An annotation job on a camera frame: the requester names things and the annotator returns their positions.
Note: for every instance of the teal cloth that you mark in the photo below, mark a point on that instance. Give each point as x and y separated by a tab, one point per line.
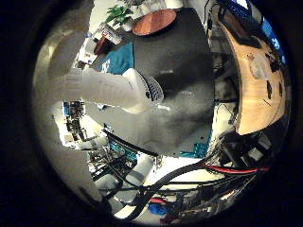
120	60

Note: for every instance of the teal plastic crate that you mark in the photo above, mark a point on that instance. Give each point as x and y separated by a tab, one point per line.
121	151

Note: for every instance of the dark grey work table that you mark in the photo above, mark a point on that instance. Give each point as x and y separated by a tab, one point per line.
176	63

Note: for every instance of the teal table clamp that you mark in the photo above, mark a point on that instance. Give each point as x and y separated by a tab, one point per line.
199	150

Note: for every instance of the dark brown container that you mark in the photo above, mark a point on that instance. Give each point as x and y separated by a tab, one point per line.
101	45

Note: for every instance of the small blue background screen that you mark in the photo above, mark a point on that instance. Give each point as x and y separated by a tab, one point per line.
66	108

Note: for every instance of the red and white box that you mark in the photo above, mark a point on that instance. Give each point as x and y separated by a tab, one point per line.
112	33

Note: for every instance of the small white plant pot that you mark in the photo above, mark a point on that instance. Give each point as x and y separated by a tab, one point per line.
128	26

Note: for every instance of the round wooden table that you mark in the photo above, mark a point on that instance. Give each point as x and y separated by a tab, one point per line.
154	22

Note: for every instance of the broad-leaf green plant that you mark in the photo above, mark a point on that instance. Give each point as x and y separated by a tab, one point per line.
118	14

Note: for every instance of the wooden desk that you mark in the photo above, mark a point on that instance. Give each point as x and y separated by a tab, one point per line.
255	94

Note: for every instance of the bushy small-leaf plant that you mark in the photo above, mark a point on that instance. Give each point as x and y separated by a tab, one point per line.
135	2

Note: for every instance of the black keyboard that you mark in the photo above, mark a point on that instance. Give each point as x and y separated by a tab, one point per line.
243	34

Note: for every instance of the large blue-lit monitor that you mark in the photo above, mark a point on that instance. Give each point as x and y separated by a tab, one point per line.
271	34

